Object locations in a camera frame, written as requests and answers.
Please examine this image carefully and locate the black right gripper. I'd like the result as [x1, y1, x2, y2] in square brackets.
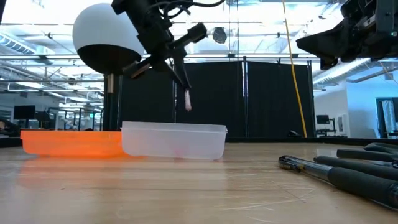
[295, 0, 398, 70]

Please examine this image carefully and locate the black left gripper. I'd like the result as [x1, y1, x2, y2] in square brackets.
[111, 0, 208, 91]

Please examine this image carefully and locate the clear pen with black grip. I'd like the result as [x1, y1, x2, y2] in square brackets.
[278, 155, 398, 210]

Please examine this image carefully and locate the translucent plastic supply box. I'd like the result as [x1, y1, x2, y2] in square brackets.
[120, 121, 228, 161]

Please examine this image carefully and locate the orange plastic box lid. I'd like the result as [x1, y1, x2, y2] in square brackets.
[20, 130, 128, 157]

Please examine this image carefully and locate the round black ceiling fixture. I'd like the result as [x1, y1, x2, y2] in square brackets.
[212, 27, 228, 45]

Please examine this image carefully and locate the black stand pole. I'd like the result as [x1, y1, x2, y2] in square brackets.
[103, 73, 123, 132]

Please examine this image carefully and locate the white and black sphere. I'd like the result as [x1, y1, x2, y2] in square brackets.
[72, 2, 146, 75]

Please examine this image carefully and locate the black pen with rubber grip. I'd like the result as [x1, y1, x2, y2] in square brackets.
[313, 155, 398, 182]

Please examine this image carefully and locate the yellow hanging cable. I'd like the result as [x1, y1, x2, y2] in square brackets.
[282, 0, 308, 138]

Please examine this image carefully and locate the horizontal metal frame rail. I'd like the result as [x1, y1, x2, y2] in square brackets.
[14, 53, 317, 60]

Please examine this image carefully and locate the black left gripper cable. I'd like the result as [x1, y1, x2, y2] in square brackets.
[146, 0, 225, 19]

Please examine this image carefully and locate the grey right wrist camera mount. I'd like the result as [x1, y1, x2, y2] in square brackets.
[374, 0, 398, 37]

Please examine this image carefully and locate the white wall poster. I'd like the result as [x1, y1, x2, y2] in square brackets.
[337, 114, 346, 134]

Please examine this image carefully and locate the dark door frame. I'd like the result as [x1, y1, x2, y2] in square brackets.
[375, 97, 398, 139]

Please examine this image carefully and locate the black workstation frame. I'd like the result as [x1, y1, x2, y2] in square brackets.
[46, 107, 103, 131]

